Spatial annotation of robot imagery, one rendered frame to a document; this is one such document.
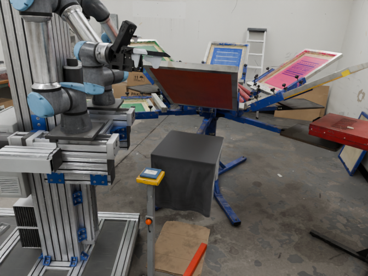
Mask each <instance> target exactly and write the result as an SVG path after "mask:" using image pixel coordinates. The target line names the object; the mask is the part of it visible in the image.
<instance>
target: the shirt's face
mask: <svg viewBox="0 0 368 276"><path fill-rule="evenodd" d="M222 140H223V137H220V136H211V135H203V134H195V133H187V132H182V131H173V130H171V131H170V132H169V133H168V134H167V136H166V137H165V138H164V139H163V140H162V142H161V143H160V144H159V145H158V146H157V147H156V149H155V150H154V151H153V152H152V154H155V155H160V156H167V157H174V158H181V159H188V160H195V161H200V162H207V163H216V159H217V156H218V153H219V150H220V147H221V143H222Z"/></svg>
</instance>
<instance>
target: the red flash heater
mask: <svg viewBox="0 0 368 276"><path fill-rule="evenodd" d="M347 127H352V128H354V129H349V128H347ZM308 134H309V135H312V136H316V137H319V138H322V139H326V140H330V141H333V142H337V143H341V144H344V145H347V146H351V147H355V148H358V149H361V150H364V151H368V121H365V120H361V119H356V118H351V117H346V116H342V115H338V114H333V113H328V114H327V115H325V116H323V117H321V118H319V119H317V120H316V121H314V122H312V123H310V124H309V133H308Z"/></svg>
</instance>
